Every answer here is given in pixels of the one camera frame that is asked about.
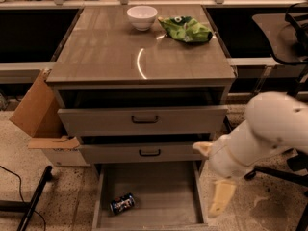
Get top grey drawer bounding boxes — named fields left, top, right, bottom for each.
left=58, top=105, right=227, bottom=137

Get black office chair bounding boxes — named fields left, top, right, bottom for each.
left=244, top=2, right=308, bottom=231

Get brown cardboard box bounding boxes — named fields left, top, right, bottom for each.
left=10, top=69, right=88, bottom=167

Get black floor cable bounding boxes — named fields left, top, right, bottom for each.
left=0, top=165, right=47, bottom=231

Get green chip bag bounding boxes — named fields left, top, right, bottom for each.
left=158, top=16, right=213, bottom=43

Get middle grey drawer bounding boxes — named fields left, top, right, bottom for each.
left=79, top=142, right=205, bottom=164

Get white ceramic bowl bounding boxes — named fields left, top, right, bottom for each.
left=127, top=6, right=158, bottom=31

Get black stand leg left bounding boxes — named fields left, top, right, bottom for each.
left=0, top=165, right=54, bottom=231

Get grey drawer cabinet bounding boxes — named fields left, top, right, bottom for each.
left=46, top=4, right=237, bottom=178

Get blue pepsi can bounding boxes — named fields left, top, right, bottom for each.
left=110, top=193, right=135, bottom=215

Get bottom open grey drawer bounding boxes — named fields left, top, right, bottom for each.
left=92, top=161, right=208, bottom=231

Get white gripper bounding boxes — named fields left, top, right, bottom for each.
left=192, top=133, right=246, bottom=219

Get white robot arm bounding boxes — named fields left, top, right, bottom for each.
left=192, top=91, right=308, bottom=218

